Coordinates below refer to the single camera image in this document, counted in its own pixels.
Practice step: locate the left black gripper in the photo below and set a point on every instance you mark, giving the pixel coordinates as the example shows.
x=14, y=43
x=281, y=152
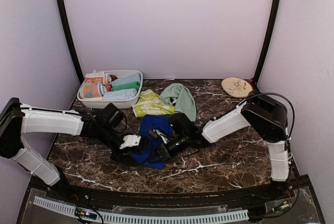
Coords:
x=127, y=158

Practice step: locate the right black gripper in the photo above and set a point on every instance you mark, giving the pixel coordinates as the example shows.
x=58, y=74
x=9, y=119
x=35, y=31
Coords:
x=164, y=153

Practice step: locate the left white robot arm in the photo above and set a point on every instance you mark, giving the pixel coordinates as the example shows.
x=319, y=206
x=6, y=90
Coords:
x=18, y=119

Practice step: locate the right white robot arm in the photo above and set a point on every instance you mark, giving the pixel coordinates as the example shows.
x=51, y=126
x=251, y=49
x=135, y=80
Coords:
x=267, y=116

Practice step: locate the yellow-green patterned towel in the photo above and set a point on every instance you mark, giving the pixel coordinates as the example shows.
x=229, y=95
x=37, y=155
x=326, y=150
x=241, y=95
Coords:
x=149, y=103

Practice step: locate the sage green towel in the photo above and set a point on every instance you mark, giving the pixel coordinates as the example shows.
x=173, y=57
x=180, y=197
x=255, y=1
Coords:
x=179, y=96

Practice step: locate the pale blue rolled towel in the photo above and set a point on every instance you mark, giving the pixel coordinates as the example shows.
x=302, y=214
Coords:
x=125, y=94

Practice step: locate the white plastic basket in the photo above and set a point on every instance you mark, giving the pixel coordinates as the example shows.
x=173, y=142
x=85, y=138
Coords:
x=100, y=103

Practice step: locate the green rolled towel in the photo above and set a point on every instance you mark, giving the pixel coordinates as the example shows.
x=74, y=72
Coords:
x=132, y=85

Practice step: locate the orange blue rolled towel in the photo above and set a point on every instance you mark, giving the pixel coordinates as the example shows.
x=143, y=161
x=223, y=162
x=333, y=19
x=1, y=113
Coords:
x=92, y=90

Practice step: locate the pink red rolled towel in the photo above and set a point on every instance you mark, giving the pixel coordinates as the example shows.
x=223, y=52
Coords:
x=108, y=82

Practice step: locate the light blue rolled towel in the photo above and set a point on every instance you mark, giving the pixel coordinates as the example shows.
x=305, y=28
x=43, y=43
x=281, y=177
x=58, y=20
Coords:
x=125, y=80

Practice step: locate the orange patterned rolled towel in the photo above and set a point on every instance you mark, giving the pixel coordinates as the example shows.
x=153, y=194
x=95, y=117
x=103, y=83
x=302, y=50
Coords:
x=96, y=77

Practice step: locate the cream bird-pattern plate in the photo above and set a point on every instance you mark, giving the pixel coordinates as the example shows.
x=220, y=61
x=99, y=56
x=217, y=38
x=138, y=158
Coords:
x=236, y=87

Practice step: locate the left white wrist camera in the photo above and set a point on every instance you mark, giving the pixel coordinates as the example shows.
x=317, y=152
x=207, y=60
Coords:
x=130, y=141

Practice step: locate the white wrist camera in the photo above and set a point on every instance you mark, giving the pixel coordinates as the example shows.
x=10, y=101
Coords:
x=130, y=141
x=158, y=134

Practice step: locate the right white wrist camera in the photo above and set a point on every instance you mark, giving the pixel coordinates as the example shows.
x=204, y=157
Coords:
x=158, y=134

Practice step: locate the white slotted cable duct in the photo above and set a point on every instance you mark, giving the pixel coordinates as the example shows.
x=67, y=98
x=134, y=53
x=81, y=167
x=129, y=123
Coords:
x=86, y=215

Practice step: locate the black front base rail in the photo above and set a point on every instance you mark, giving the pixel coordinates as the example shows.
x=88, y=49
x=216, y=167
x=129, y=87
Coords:
x=251, y=197

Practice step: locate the left black frame post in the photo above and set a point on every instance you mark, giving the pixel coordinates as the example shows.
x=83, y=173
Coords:
x=69, y=40

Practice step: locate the black frame post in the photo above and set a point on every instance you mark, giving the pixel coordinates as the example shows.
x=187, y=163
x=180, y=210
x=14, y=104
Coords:
x=69, y=40
x=266, y=42

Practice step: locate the right black frame post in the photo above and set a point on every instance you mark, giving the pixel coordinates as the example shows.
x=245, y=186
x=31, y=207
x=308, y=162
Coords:
x=266, y=42

